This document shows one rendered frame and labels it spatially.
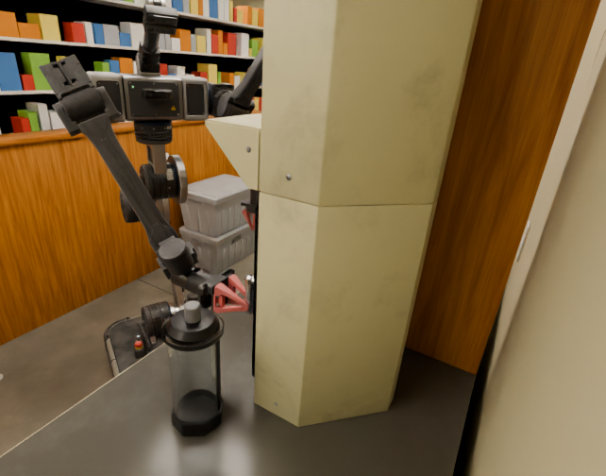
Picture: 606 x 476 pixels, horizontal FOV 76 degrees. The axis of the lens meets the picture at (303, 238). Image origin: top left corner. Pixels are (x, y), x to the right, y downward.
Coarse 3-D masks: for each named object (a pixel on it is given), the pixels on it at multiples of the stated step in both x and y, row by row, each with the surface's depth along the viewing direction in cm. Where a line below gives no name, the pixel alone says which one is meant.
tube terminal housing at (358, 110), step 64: (320, 0) 48; (384, 0) 49; (448, 0) 51; (320, 64) 51; (384, 64) 52; (448, 64) 54; (320, 128) 54; (384, 128) 56; (448, 128) 59; (320, 192) 58; (384, 192) 60; (320, 256) 62; (384, 256) 66; (256, 320) 74; (320, 320) 68; (384, 320) 72; (256, 384) 80; (320, 384) 74; (384, 384) 79
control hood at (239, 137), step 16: (208, 128) 64; (224, 128) 63; (240, 128) 61; (256, 128) 60; (224, 144) 64; (240, 144) 62; (256, 144) 60; (240, 160) 63; (256, 160) 61; (240, 176) 64; (256, 176) 62
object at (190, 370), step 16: (176, 352) 67; (192, 352) 66; (208, 352) 68; (176, 368) 68; (192, 368) 68; (208, 368) 69; (176, 384) 70; (192, 384) 69; (208, 384) 71; (176, 400) 72; (192, 400) 71; (208, 400) 72; (176, 416) 74; (192, 416) 72; (208, 416) 74
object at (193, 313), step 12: (192, 300) 69; (180, 312) 70; (192, 312) 67; (204, 312) 71; (168, 324) 68; (180, 324) 67; (192, 324) 67; (204, 324) 68; (216, 324) 69; (180, 336) 65; (192, 336) 65; (204, 336) 66
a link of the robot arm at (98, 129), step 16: (64, 112) 80; (112, 112) 84; (80, 128) 81; (96, 128) 82; (112, 128) 85; (96, 144) 82; (112, 144) 83; (112, 160) 84; (128, 160) 85; (128, 176) 85; (128, 192) 85; (144, 192) 87; (144, 208) 87; (144, 224) 87; (160, 224) 88; (160, 240) 88
